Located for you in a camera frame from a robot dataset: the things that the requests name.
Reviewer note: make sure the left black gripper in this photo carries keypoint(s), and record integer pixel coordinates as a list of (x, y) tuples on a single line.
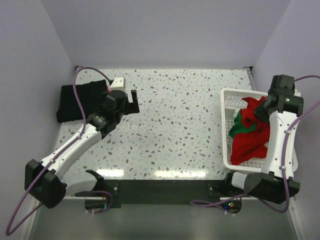
[(131, 107)]

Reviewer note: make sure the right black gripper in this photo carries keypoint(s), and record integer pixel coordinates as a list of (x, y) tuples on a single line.
[(259, 113)]

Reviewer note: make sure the red t shirt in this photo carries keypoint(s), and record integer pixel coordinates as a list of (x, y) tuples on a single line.
[(246, 146)]

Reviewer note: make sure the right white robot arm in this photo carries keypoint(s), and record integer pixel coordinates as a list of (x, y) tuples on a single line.
[(267, 186)]

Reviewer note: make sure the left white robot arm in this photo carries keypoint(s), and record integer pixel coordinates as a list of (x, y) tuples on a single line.
[(44, 179)]

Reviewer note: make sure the white plastic laundry basket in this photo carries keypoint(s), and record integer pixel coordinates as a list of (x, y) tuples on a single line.
[(228, 130)]

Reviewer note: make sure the green t shirt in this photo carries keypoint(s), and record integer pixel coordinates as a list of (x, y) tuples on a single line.
[(239, 128)]

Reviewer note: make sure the folded black t shirt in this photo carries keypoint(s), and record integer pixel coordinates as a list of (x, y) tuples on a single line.
[(90, 96)]

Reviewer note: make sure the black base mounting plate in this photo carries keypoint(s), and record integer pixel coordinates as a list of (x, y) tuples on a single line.
[(156, 192)]

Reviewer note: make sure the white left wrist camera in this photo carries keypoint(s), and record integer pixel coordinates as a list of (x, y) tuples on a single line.
[(118, 84)]

